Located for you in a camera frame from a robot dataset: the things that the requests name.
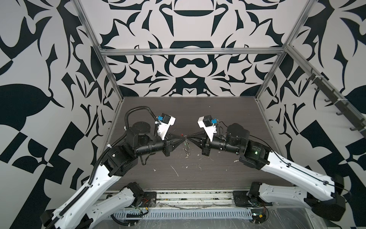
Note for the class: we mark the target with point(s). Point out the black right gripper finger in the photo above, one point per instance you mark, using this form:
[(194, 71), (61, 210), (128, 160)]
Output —
[(198, 141), (200, 134)]

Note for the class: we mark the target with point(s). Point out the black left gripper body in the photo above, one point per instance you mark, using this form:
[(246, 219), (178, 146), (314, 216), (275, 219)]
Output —
[(164, 146)]

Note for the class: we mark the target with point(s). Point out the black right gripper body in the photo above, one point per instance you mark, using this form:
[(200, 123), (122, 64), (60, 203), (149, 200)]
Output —
[(219, 145)]

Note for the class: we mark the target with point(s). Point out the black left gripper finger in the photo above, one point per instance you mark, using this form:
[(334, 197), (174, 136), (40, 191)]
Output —
[(175, 138), (172, 144)]

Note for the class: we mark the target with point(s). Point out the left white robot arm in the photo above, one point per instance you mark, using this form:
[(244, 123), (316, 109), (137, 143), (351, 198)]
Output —
[(145, 134)]

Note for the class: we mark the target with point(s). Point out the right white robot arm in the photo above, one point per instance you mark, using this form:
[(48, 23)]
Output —
[(321, 194)]

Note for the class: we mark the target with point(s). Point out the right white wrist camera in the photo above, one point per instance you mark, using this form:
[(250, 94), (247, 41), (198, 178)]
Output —
[(209, 125)]

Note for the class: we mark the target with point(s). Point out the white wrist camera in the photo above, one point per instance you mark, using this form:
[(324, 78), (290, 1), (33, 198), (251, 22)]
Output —
[(209, 125), (164, 123)]

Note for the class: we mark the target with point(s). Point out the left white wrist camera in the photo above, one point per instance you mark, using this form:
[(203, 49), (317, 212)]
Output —
[(164, 123)]

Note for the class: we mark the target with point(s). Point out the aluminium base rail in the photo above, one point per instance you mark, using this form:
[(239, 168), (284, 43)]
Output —
[(159, 199)]

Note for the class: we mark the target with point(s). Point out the white slotted cable duct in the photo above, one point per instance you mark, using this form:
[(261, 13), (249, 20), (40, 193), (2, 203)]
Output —
[(156, 214)]

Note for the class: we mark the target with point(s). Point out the black wall hook rack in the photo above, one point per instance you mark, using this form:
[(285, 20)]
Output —
[(335, 98)]

